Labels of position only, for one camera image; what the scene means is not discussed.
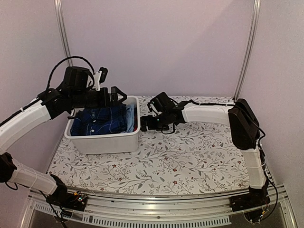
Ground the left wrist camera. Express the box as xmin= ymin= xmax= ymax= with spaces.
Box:
xmin=93 ymin=67 xmax=108 ymax=91

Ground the aluminium frame post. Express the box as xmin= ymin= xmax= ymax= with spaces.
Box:
xmin=54 ymin=0 xmax=71 ymax=57
xmin=233 ymin=0 xmax=261 ymax=101

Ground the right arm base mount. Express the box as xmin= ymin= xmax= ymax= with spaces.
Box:
xmin=229 ymin=187 xmax=270 ymax=223

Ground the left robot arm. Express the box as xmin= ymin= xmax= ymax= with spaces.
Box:
xmin=0 ymin=57 xmax=127 ymax=206

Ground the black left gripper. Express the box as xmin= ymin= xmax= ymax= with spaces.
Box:
xmin=71 ymin=86 xmax=128 ymax=109

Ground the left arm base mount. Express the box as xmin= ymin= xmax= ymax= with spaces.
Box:
xmin=47 ymin=187 xmax=88 ymax=211

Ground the white plastic bin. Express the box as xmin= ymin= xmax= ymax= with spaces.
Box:
xmin=64 ymin=95 xmax=141 ymax=154

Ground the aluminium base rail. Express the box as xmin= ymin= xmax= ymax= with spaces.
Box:
xmin=21 ymin=185 xmax=300 ymax=228

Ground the blue plaid long sleeve shirt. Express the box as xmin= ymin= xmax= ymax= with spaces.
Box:
xmin=70 ymin=104 xmax=127 ymax=136

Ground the floral patterned table cloth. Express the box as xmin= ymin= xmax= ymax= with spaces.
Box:
xmin=46 ymin=95 xmax=274 ymax=196

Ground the left aluminium frame post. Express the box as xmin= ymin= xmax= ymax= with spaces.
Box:
xmin=54 ymin=0 xmax=71 ymax=57

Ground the light blue denim shirt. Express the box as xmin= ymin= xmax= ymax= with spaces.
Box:
xmin=122 ymin=103 xmax=136 ymax=133

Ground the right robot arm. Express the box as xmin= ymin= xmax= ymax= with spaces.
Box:
xmin=140 ymin=92 xmax=269 ymax=207

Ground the right aluminium frame post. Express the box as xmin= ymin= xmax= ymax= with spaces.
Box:
xmin=233 ymin=0 xmax=261 ymax=101

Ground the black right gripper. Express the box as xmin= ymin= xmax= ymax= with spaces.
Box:
xmin=139 ymin=111 xmax=171 ymax=131

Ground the red garment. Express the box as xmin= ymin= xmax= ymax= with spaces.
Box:
xmin=133 ymin=112 xmax=138 ymax=132

